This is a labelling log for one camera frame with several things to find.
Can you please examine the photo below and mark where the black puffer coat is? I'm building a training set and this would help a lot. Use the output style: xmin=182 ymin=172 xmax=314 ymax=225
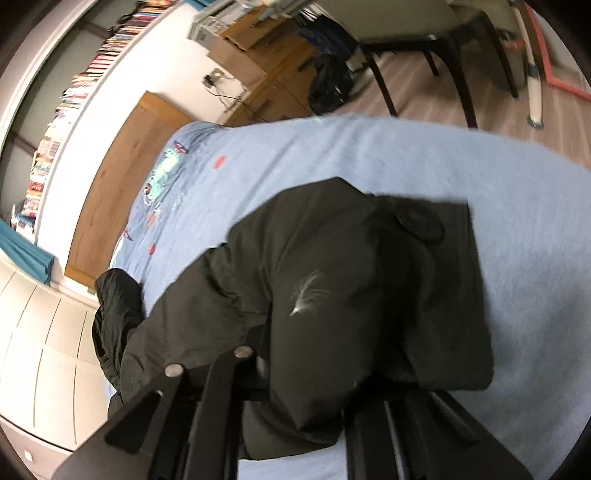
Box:
xmin=92 ymin=178 xmax=494 ymax=460

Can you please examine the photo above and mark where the white wardrobe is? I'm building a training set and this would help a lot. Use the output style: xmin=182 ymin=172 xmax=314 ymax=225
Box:
xmin=0 ymin=260 xmax=111 ymax=479

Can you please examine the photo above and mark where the left teal curtain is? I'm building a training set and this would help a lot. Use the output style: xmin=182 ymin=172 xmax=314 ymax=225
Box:
xmin=0 ymin=221 xmax=54 ymax=285

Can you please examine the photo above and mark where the blue patterned bed cover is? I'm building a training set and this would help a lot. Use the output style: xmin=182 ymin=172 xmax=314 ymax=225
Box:
xmin=111 ymin=115 xmax=590 ymax=479

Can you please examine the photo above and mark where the wooden headboard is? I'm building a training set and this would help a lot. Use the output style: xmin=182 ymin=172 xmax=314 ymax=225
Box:
xmin=65 ymin=92 xmax=191 ymax=289

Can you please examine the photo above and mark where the row of books on shelf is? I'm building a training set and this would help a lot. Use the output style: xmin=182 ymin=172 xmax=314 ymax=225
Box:
xmin=11 ymin=1 xmax=175 ymax=233

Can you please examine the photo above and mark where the black bag on floor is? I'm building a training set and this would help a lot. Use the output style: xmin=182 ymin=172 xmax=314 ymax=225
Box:
xmin=308 ymin=55 xmax=369 ymax=116

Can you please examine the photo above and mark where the wooden drawer cabinet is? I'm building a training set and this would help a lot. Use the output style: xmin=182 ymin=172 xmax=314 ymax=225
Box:
xmin=208 ymin=20 xmax=318 ymax=127

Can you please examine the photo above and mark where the white printer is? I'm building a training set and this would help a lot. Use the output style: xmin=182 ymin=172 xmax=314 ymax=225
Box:
xmin=186 ymin=1 xmax=250 ymax=50

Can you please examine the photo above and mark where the grey desk chair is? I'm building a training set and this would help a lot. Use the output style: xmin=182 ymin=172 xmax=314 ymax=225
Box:
xmin=320 ymin=0 xmax=518 ymax=129

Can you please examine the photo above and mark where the wall power socket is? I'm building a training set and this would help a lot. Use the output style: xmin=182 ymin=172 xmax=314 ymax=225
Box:
xmin=202 ymin=68 xmax=225 ymax=88

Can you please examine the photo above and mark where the red frame on floor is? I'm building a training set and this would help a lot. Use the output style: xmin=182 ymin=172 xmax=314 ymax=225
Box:
xmin=525 ymin=1 xmax=590 ymax=103

